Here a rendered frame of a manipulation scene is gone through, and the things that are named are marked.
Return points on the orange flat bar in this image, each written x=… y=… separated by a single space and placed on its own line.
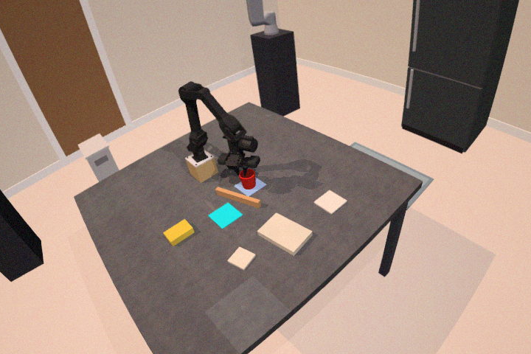
x=238 y=197

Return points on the red cup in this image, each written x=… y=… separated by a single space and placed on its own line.
x=248 y=180

